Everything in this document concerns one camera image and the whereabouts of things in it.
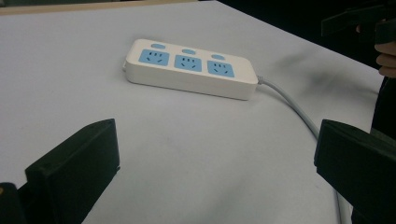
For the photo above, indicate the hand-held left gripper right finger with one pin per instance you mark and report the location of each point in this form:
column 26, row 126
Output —
column 358, row 158

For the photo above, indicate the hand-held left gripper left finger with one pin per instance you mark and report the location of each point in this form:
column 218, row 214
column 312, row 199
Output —
column 77, row 161

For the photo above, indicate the dark cloth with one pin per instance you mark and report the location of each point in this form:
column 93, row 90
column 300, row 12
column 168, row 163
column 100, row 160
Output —
column 386, row 109

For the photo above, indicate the white power strip blue sockets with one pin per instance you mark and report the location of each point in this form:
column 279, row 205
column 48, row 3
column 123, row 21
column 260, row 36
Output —
column 190, row 74

